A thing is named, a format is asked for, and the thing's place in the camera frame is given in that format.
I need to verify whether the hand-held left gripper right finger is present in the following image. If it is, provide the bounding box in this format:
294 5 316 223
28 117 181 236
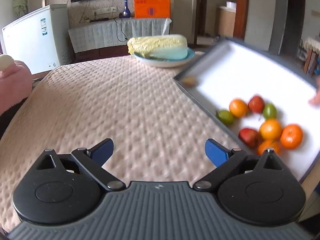
193 138 285 192

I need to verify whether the napa cabbage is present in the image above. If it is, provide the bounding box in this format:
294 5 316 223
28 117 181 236
127 34 188 60

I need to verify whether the white wall socket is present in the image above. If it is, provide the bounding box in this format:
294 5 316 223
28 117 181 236
93 6 117 14

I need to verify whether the orange gift box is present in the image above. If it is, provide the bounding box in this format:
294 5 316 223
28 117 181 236
132 0 171 19

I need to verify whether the cream round object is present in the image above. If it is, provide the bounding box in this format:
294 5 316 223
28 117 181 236
0 54 12 71

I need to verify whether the brown wooden door frame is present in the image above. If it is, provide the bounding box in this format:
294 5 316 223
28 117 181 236
234 0 250 39

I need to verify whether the person's right hand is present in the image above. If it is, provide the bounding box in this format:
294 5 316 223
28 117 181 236
309 76 320 107

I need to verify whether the bumpy mandarin orange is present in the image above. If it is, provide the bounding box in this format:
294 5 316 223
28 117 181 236
280 124 304 150

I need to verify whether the cloth-covered cabinet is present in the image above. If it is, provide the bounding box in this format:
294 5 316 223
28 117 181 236
68 18 172 53

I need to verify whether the smooth orange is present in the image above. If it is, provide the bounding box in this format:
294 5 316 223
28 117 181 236
259 119 283 140
257 140 282 156
229 99 248 118

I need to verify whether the blue glass bottle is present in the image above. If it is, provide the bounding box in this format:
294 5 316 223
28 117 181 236
119 0 132 19

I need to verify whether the pink fleece garment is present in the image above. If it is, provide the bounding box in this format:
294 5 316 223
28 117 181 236
0 59 32 117

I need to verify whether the small red apple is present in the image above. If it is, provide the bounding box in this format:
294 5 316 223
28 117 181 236
247 95 265 114
238 128 259 148

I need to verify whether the wooden kitchen cabinet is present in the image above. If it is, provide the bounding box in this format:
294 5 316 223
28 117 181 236
216 5 237 39

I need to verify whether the light blue plate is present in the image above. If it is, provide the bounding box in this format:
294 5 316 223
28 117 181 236
133 47 196 68

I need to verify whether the black cable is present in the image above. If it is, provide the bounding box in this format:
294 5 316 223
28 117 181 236
114 17 128 42

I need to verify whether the grey refrigerator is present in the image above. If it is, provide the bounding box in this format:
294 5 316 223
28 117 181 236
269 0 288 54

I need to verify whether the wooden table with lace cloth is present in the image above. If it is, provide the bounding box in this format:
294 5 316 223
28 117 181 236
301 37 320 55

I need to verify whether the grey box with white inside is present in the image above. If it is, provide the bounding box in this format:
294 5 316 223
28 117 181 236
172 37 320 183

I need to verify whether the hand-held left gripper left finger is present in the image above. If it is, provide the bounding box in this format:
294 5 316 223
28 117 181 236
36 138 126 193

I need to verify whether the small brown fruit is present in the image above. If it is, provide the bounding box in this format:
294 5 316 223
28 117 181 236
182 76 199 87

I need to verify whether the white chest freezer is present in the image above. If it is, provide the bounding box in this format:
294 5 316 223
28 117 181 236
2 4 69 75

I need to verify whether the small green fruit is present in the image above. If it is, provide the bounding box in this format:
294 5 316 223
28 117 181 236
262 103 278 120
215 109 235 125

